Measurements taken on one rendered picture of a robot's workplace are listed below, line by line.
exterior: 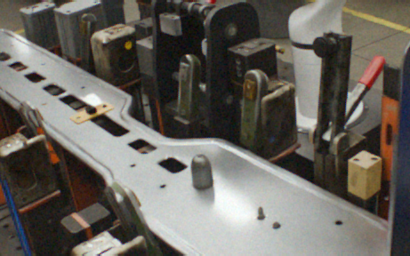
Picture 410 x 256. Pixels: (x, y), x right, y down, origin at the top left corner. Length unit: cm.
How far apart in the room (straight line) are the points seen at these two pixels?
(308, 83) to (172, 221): 64
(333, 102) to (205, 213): 24
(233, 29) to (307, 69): 35
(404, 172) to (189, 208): 42
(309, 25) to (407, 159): 84
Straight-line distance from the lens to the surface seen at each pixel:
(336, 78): 86
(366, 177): 85
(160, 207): 91
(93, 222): 93
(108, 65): 135
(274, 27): 412
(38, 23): 173
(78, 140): 112
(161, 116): 133
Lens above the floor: 153
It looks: 28 degrees down
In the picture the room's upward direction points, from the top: 6 degrees counter-clockwise
